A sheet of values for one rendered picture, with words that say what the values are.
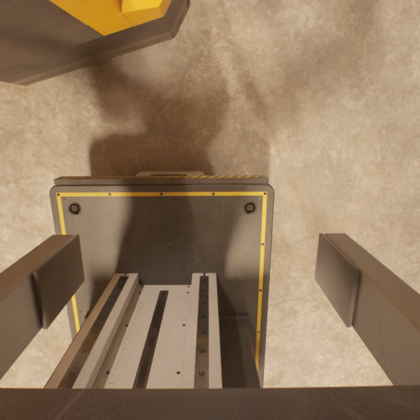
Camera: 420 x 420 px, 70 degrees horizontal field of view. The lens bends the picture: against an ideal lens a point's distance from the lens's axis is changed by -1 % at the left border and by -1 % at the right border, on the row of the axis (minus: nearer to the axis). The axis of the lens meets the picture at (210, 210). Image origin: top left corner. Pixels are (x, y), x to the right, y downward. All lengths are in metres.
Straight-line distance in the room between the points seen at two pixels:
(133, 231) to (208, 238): 0.24
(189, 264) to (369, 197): 0.82
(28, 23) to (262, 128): 0.82
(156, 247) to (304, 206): 0.66
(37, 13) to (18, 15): 0.04
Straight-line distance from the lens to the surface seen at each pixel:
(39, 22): 0.88
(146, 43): 1.22
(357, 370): 1.89
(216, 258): 1.02
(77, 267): 0.17
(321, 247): 0.16
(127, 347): 0.84
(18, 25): 0.88
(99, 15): 0.91
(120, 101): 1.29
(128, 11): 0.93
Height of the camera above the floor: 1.24
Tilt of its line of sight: 74 degrees down
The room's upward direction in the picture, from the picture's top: 179 degrees clockwise
